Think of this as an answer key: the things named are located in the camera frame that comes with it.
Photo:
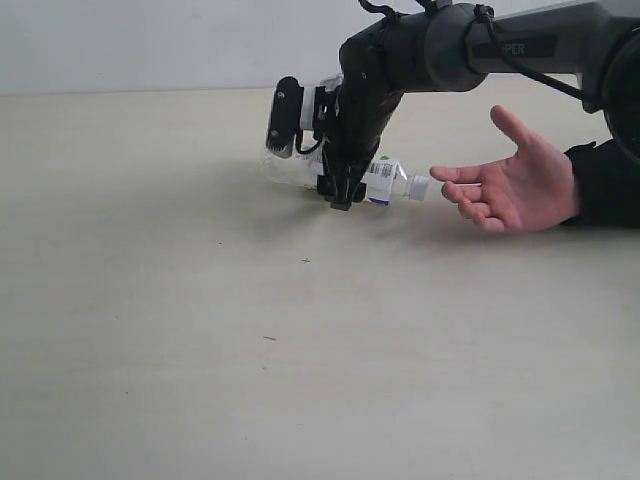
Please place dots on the clear bottle white label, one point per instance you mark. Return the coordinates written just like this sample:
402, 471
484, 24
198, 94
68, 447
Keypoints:
385, 179

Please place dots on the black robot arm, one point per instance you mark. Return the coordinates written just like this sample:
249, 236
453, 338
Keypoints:
588, 50

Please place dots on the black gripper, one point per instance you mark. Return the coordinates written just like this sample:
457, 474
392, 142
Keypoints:
354, 110

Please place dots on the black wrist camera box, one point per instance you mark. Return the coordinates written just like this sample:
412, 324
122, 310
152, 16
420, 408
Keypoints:
284, 118

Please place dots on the person's bare open hand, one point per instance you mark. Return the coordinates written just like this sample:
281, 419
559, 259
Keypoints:
532, 190

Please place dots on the black sleeved forearm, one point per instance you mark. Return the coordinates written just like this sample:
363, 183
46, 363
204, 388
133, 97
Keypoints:
607, 181

